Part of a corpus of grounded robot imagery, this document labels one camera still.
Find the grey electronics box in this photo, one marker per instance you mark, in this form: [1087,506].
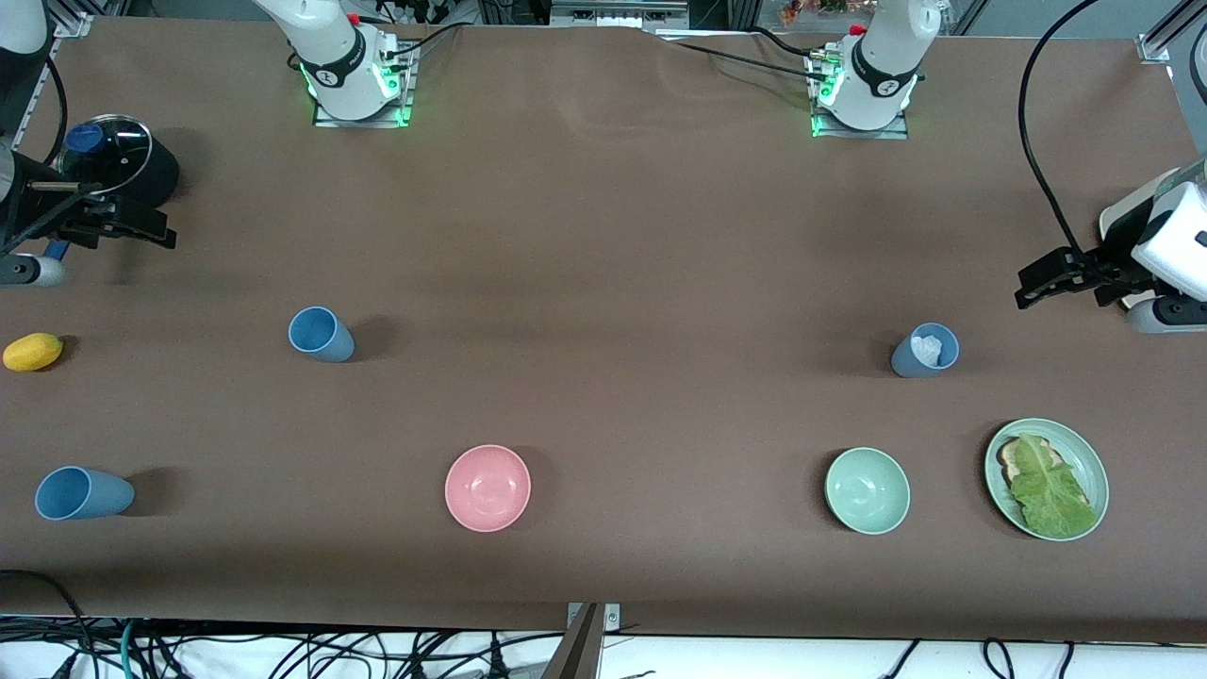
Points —
[618,11]

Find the yellow lemon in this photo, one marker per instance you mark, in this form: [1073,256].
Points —
[33,352]

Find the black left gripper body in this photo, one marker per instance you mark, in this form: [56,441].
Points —
[1101,263]

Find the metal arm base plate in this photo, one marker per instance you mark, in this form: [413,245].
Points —
[363,121]
[858,133]

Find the grey metal post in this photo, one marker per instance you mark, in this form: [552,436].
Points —
[580,655]

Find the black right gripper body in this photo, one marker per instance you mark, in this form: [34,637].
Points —
[42,209]

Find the toasted bread slice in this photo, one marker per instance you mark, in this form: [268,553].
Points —
[1009,460]

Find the green lettuce leaf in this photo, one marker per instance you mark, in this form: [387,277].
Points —
[1051,495]

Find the green plate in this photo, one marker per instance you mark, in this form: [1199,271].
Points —
[1084,462]

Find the orange artificial flowers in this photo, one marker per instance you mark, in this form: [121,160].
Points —
[811,9]

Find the mint green bowl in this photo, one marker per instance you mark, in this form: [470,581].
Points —
[868,490]

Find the pink bowl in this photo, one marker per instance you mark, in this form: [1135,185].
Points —
[487,488]

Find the silver table edge bracket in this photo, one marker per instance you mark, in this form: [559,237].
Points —
[611,618]

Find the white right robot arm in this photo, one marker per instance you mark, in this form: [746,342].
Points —
[330,57]

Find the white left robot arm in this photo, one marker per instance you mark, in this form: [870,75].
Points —
[882,66]

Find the blue cup with tissue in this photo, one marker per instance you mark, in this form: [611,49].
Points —
[905,363]

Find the white tissue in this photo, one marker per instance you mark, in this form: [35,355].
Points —
[927,350]

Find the brown table cover cloth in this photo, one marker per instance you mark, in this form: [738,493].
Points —
[603,236]

